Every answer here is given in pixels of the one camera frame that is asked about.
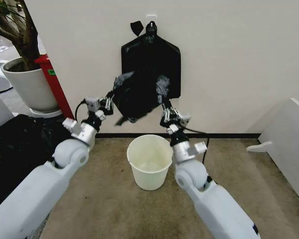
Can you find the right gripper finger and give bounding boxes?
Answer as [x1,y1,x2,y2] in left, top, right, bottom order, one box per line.
[159,97,171,123]
[167,100,182,123]

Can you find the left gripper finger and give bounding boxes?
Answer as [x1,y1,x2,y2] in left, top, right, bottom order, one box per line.
[102,82,120,109]
[105,97,116,117]

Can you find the black plastic garbage bag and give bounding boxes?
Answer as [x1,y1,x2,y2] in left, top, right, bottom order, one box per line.
[111,70,171,126]

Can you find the white plastic trash bin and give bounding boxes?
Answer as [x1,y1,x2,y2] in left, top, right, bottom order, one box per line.
[126,134,173,191]

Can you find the hanging black garbage bag stack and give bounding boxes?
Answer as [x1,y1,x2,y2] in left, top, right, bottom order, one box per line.
[120,20,182,100]

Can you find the black crumpled bag pile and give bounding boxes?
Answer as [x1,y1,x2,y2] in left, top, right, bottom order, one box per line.
[0,113,73,207]

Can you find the white pot saucer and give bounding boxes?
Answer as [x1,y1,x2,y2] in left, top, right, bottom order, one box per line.
[29,107,63,117]

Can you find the white round plant pot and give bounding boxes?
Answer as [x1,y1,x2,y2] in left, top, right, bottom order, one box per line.
[1,57,60,112]

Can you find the white panel foot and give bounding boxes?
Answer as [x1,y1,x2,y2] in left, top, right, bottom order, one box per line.
[246,141,274,152]

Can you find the white board panel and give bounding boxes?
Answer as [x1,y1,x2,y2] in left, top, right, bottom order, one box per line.
[258,97,299,204]

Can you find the brown potted tree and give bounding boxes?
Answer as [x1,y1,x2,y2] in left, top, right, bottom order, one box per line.
[0,0,39,72]

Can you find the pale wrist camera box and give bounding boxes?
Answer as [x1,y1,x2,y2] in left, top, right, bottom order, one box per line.
[86,97,101,112]
[179,113,191,126]

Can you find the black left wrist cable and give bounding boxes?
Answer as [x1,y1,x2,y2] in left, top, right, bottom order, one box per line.
[75,98,88,121]

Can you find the red post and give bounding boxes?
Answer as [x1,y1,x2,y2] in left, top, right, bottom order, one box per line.
[34,54,75,122]

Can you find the white wall hook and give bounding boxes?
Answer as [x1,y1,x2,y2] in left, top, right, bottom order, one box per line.
[146,14,157,27]

